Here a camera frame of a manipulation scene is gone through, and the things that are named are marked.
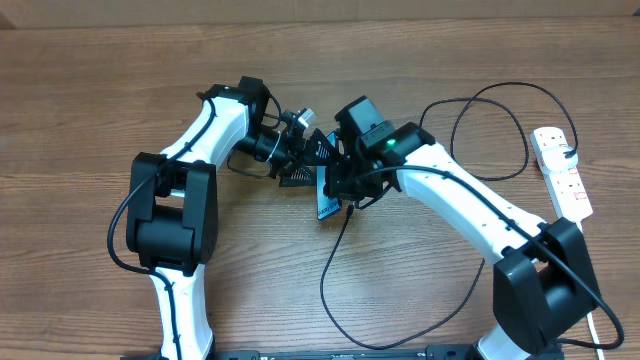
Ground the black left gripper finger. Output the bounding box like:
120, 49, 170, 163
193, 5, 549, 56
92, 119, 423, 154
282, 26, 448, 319
279, 165, 317, 187
303, 129, 341, 165

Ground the blue Galaxy S24 smartphone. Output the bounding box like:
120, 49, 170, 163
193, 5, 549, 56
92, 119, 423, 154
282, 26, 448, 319
316, 132, 342, 221

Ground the black USB charging cable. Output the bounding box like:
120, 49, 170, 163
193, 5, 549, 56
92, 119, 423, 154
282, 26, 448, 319
319, 81, 580, 351

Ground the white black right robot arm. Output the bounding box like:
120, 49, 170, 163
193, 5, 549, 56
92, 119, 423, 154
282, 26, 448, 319
324, 96, 602, 359

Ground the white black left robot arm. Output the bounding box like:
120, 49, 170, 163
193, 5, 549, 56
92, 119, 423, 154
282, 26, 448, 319
114, 76, 333, 359

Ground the white charger plug adapter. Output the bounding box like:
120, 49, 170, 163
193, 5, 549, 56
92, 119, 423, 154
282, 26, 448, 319
538, 146, 578, 175

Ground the white power strip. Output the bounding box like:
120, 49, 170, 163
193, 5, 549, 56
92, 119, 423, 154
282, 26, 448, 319
530, 127, 593, 228

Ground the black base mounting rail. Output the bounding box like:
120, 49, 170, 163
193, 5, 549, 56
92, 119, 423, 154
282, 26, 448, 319
119, 342, 566, 360

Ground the white power strip cord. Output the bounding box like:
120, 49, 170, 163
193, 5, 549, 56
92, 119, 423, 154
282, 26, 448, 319
575, 219, 606, 360

